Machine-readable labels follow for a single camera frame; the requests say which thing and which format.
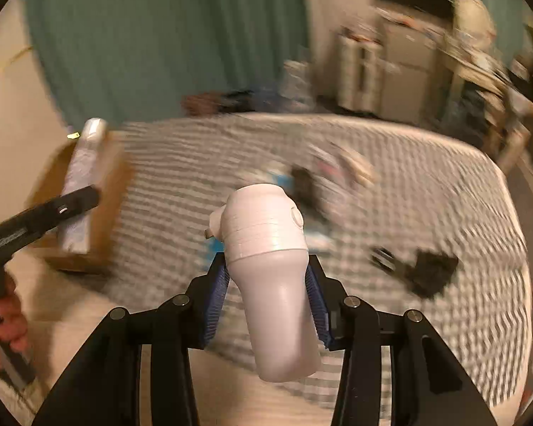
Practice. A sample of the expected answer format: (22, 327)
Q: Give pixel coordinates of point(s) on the grey mini fridge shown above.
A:
(409, 57)

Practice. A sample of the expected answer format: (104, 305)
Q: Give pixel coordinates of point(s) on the white round fan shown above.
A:
(474, 25)

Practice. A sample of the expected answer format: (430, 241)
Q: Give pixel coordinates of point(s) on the black cloth item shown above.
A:
(426, 278)

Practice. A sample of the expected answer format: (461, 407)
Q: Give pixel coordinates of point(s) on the green curtain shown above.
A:
(136, 60)

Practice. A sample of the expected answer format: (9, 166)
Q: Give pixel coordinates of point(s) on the brown cardboard box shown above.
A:
(114, 172)

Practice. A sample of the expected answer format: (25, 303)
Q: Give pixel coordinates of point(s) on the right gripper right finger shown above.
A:
(429, 385)

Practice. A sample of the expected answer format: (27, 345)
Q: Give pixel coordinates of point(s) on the white drawer cabinet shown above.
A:
(360, 72)

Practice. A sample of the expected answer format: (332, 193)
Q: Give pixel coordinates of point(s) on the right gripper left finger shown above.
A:
(101, 384)

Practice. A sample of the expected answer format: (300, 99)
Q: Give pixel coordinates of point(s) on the person left hand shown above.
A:
(13, 323)

